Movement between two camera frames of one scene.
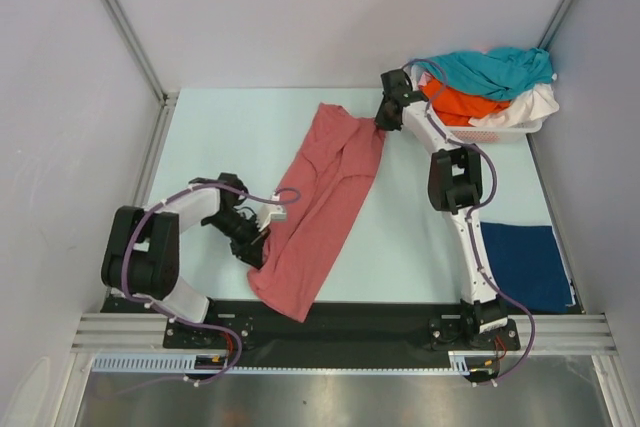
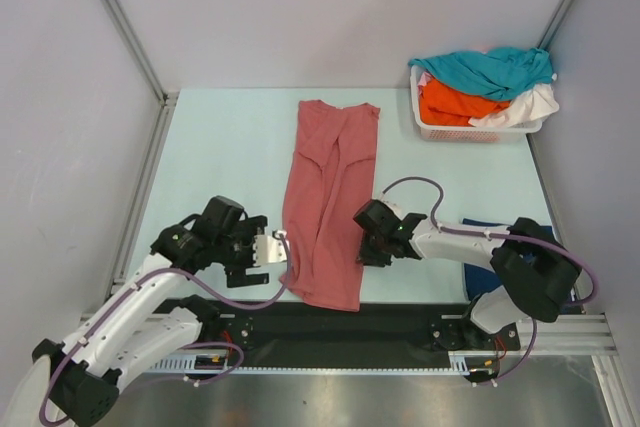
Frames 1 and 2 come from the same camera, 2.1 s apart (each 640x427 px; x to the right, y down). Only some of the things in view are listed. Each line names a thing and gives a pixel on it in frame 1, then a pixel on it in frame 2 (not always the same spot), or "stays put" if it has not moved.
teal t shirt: x=496 y=74 stays put
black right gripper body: x=383 y=120 -> x=373 y=252
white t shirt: x=528 y=109 stays put
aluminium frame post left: x=167 y=100 stays put
